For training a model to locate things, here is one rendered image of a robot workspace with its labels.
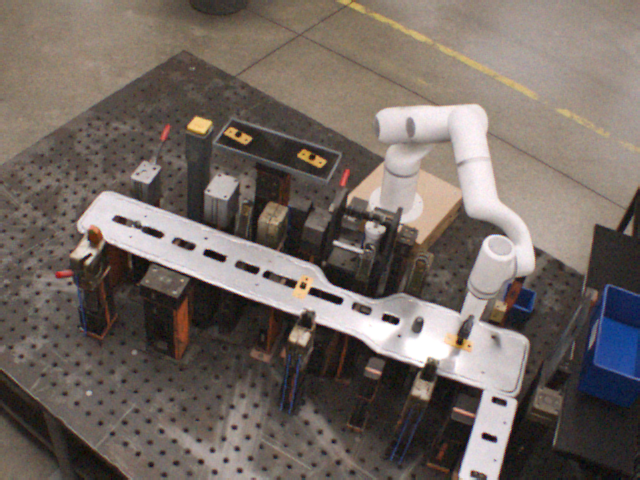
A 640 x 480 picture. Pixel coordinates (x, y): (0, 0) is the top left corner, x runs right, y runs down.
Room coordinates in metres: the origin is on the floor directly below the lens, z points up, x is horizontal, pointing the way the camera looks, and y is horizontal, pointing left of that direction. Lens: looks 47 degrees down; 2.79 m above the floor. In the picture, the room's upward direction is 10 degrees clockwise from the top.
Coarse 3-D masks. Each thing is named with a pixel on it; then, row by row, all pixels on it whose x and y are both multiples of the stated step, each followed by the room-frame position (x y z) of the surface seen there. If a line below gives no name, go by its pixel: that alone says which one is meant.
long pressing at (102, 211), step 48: (144, 240) 1.55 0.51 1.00; (192, 240) 1.58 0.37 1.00; (240, 240) 1.61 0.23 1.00; (240, 288) 1.44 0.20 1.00; (288, 288) 1.47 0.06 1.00; (336, 288) 1.49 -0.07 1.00; (384, 336) 1.36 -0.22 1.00; (432, 336) 1.38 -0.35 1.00; (480, 336) 1.41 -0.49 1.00; (480, 384) 1.25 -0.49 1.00
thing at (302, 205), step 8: (296, 200) 1.72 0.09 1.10; (304, 200) 1.72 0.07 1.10; (296, 208) 1.69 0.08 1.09; (304, 208) 1.69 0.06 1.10; (296, 216) 1.69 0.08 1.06; (304, 216) 1.68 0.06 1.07; (296, 224) 1.69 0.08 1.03; (296, 232) 1.69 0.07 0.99; (296, 240) 1.69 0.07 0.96; (288, 248) 1.70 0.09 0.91; (296, 248) 1.69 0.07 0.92; (296, 256) 1.69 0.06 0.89
